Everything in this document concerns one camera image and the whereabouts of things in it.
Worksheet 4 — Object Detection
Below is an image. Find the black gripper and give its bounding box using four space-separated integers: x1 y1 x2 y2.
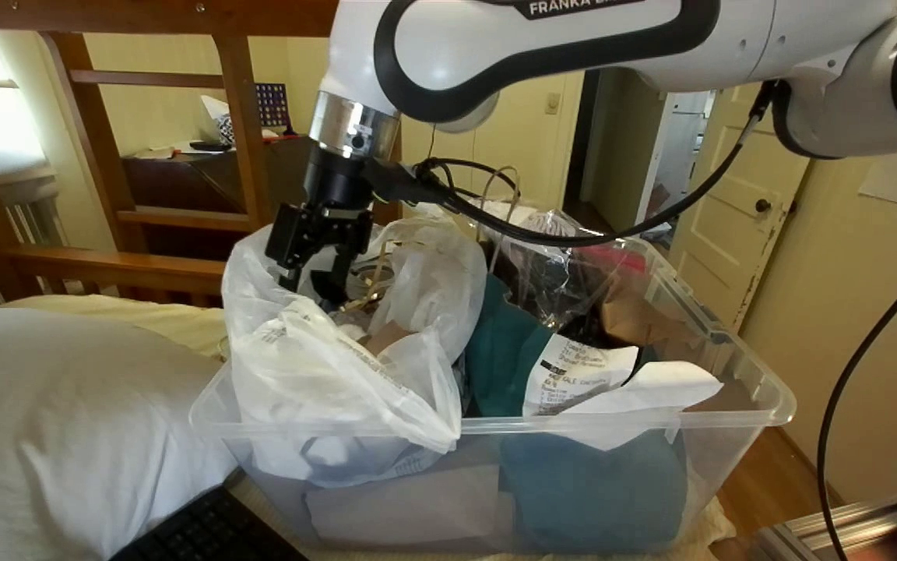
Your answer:
264 143 380 311

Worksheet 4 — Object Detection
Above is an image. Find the white plastic bag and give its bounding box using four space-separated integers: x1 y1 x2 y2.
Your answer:
191 200 492 492

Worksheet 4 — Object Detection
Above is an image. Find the yellow bed sheet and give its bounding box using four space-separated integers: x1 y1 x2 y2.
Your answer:
0 293 232 367

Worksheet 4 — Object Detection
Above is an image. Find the brown paper bag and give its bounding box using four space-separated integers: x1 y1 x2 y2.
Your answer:
597 283 704 355

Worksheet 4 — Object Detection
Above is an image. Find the brown cardboard tag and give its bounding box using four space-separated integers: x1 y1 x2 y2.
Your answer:
363 321 416 358

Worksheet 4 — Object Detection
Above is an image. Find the dark patterned box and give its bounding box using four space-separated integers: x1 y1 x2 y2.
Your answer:
253 82 292 138

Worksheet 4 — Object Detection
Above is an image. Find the dark wooden dresser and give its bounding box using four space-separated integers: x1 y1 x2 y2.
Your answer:
118 135 328 262

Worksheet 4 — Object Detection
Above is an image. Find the white paper sheet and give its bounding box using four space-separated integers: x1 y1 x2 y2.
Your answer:
197 92 237 152

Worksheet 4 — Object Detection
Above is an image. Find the white printed receipt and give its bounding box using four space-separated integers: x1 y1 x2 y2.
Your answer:
519 334 642 422

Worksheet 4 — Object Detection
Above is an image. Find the black keyboard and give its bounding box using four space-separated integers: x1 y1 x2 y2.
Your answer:
110 484 304 561

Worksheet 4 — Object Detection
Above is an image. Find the white radiator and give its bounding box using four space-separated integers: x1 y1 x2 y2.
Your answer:
0 165 70 251

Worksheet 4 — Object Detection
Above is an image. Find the white pillow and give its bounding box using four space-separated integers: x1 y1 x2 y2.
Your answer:
0 309 239 561

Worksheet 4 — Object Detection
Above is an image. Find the teal cloth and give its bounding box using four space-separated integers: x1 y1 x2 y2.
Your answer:
457 273 691 554

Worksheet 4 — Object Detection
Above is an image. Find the white paper envelope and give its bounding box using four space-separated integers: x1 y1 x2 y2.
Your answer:
556 358 723 456

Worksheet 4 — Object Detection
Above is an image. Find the cream panel door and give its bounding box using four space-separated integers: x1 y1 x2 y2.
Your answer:
667 87 817 334

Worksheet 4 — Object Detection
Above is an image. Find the clear plastic storage bin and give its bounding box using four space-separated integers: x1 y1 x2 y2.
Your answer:
220 235 800 559

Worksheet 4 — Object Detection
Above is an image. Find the wooden bunk bed frame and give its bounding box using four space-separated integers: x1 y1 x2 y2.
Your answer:
0 0 405 309

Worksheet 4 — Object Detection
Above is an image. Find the black hanging cable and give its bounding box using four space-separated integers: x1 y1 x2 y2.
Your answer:
817 243 897 561

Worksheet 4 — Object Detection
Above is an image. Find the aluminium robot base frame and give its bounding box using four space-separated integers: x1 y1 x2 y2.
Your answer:
738 501 897 561

